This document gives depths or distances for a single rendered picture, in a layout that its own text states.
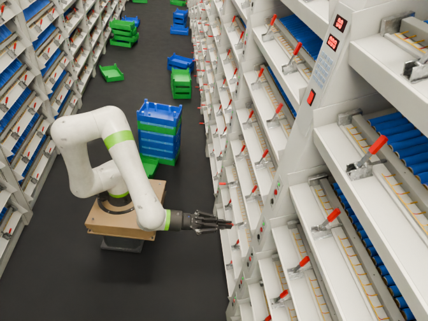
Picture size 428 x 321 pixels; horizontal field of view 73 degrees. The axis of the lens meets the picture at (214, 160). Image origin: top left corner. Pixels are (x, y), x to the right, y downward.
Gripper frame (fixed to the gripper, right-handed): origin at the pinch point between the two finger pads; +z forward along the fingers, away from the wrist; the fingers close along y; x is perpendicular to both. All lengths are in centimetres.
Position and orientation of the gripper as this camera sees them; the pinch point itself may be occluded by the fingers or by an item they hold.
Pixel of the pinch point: (224, 224)
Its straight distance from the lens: 137.7
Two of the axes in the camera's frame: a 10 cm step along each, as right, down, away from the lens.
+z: 9.6, 1.3, 2.5
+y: 1.0, 6.7, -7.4
